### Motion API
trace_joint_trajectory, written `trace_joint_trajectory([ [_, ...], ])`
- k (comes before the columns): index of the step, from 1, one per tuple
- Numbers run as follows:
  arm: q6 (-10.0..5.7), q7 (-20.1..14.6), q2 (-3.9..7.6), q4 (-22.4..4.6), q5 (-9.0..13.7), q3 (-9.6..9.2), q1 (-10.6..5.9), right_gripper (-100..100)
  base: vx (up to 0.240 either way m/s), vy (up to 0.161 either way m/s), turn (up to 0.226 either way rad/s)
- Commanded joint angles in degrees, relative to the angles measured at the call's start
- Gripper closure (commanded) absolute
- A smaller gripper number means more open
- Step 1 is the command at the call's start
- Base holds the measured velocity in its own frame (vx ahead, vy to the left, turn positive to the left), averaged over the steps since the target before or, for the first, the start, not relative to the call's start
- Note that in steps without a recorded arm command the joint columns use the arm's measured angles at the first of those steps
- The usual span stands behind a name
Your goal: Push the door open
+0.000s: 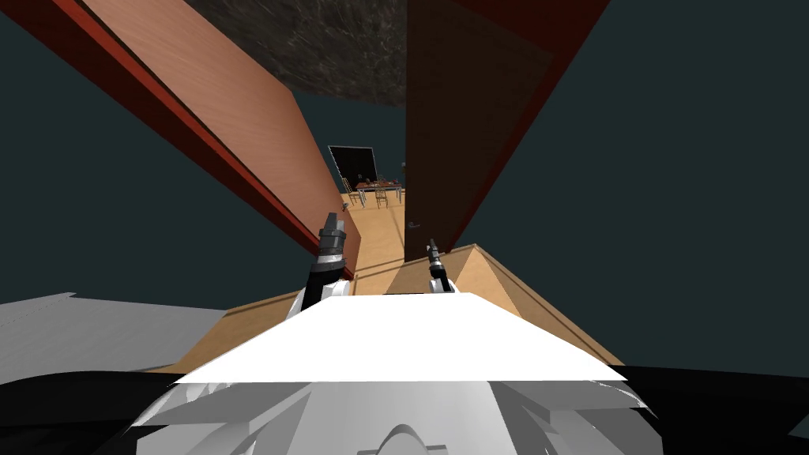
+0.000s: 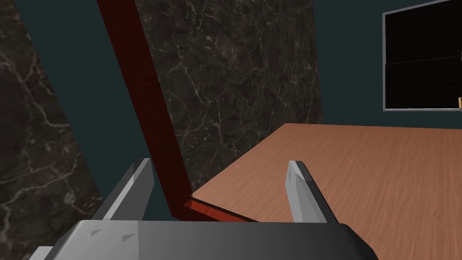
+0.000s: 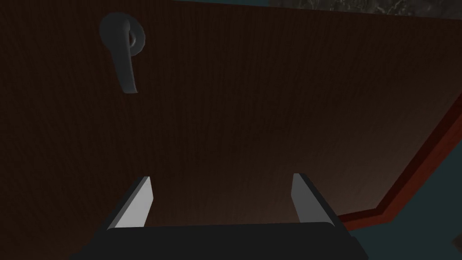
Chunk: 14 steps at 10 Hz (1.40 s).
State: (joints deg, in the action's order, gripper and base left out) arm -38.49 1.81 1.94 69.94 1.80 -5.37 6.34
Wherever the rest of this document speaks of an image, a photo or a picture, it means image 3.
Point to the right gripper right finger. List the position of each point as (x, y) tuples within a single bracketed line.
[(310, 204)]

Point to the dark brown wooden door leaf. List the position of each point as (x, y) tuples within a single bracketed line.
[(231, 119)]

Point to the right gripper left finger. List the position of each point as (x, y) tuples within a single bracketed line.
[(135, 207)]

